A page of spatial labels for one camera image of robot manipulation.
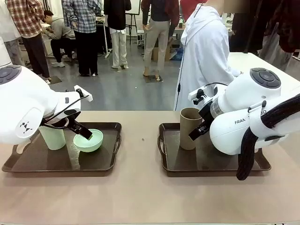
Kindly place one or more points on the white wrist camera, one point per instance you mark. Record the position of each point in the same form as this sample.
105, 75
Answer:
194, 93
87, 97

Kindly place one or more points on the black top white trousers person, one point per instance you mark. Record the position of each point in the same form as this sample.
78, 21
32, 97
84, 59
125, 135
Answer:
118, 35

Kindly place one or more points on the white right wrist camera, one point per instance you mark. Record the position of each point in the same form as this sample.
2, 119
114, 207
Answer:
194, 93

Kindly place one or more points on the seated grey hoodie person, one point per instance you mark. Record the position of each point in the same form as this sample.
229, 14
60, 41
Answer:
59, 32

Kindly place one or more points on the tall brown cup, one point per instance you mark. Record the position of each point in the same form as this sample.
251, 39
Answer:
187, 131

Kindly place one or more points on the dark brown serving tray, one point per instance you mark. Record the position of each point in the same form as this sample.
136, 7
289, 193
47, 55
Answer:
47, 159
206, 159

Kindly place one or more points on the red plaid shirt person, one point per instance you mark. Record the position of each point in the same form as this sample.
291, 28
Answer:
28, 21

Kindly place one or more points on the person in white hoodie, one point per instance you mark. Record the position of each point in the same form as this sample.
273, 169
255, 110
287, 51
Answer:
204, 58

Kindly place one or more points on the cardboard box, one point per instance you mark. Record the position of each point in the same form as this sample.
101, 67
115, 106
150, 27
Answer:
167, 54

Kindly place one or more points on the black easel stand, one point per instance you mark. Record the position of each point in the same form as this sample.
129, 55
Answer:
133, 25

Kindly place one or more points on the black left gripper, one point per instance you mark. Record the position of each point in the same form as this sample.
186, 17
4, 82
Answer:
61, 119

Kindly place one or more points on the beige trousers mannequin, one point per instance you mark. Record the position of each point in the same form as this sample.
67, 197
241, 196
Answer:
159, 35

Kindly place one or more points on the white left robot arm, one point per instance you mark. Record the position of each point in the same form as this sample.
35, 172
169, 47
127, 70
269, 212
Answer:
25, 105

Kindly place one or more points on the dark mannequin base plate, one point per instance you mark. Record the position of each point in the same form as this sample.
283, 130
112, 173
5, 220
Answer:
152, 79

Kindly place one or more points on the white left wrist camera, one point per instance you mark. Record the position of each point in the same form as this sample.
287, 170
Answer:
87, 97

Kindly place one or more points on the blue plaid shirt person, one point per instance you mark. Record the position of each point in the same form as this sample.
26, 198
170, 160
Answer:
85, 35

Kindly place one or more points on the pale green bowl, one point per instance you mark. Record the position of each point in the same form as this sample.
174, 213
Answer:
90, 145

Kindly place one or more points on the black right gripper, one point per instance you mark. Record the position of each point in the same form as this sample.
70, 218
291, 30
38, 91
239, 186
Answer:
207, 112

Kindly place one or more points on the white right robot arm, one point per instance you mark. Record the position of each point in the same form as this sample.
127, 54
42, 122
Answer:
243, 110

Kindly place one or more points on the white background table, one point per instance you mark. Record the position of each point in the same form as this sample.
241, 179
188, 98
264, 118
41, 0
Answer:
248, 61

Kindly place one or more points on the tall pale green cup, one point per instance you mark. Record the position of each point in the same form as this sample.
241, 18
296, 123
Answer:
54, 139

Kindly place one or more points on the dark clothed background person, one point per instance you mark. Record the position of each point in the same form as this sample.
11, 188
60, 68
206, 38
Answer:
269, 23

